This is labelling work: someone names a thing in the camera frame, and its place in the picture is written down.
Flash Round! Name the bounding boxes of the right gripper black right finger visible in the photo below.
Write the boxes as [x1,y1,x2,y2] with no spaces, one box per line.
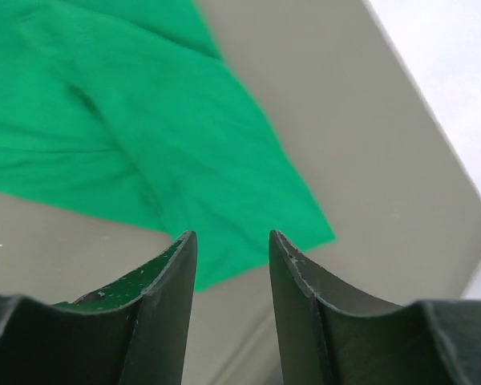
[269,231,481,385]

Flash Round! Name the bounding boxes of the green t-shirt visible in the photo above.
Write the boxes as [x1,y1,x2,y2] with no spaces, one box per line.
[0,1,335,291]

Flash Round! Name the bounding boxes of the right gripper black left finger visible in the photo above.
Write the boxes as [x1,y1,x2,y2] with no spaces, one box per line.
[0,232,197,384]

